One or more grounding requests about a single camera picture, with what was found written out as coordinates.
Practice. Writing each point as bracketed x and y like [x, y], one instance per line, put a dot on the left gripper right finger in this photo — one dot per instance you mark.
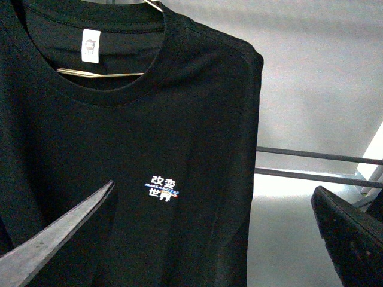
[353, 238]

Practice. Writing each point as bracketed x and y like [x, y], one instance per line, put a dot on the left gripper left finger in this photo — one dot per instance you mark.
[22, 264]

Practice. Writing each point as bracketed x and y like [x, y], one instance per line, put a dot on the black printed t-shirt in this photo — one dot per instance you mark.
[179, 142]

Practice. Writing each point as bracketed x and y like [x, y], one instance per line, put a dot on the metal clothes hanger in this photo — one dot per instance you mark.
[90, 54]

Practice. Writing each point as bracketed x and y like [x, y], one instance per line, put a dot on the grey metal clothes rack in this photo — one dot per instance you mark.
[358, 177]

